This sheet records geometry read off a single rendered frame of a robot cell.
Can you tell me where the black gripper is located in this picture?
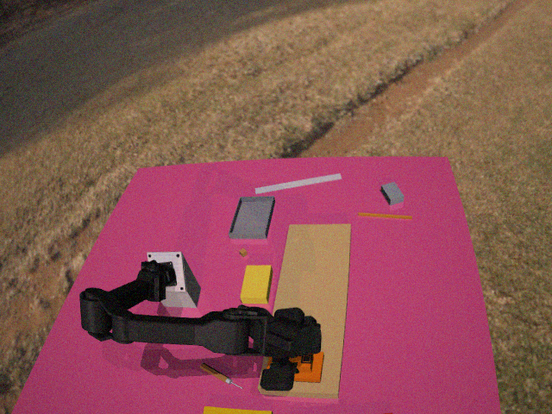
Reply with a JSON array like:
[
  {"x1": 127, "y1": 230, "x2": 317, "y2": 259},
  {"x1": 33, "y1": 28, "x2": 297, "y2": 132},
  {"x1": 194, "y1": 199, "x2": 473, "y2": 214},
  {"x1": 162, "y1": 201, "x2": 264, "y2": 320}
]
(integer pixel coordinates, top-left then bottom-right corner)
[{"x1": 260, "y1": 307, "x2": 304, "y2": 391}]

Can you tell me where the tan wooden panel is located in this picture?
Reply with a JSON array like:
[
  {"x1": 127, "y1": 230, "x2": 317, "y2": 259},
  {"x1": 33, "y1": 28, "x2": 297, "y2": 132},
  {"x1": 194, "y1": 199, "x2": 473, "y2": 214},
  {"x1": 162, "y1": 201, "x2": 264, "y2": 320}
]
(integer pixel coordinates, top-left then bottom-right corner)
[{"x1": 257, "y1": 223, "x2": 352, "y2": 399}]

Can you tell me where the grey flat bar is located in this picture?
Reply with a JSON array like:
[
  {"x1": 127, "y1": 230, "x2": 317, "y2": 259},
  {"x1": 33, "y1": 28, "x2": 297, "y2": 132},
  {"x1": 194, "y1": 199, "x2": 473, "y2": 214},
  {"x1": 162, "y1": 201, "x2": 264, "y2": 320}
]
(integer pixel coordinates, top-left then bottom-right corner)
[{"x1": 255, "y1": 173, "x2": 342, "y2": 194}]

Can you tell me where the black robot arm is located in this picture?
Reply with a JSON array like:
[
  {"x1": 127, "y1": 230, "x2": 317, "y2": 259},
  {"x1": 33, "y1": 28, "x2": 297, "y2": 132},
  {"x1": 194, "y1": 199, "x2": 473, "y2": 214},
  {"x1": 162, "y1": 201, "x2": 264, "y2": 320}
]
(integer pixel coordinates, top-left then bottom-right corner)
[{"x1": 79, "y1": 260, "x2": 322, "y2": 358}]

